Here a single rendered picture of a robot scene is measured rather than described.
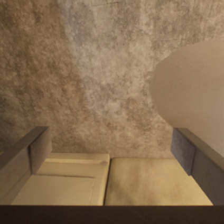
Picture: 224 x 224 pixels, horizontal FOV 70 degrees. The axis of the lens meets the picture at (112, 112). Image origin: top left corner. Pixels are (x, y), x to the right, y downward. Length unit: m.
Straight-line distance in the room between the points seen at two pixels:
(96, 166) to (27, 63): 0.69
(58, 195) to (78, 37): 0.81
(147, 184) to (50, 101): 0.68
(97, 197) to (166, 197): 0.36
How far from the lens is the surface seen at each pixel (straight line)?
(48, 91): 0.84
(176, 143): 0.16
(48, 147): 0.17
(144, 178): 1.00
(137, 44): 0.65
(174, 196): 0.97
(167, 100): 0.77
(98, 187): 1.00
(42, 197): 1.08
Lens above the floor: 0.62
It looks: 50 degrees down
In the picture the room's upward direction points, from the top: 169 degrees counter-clockwise
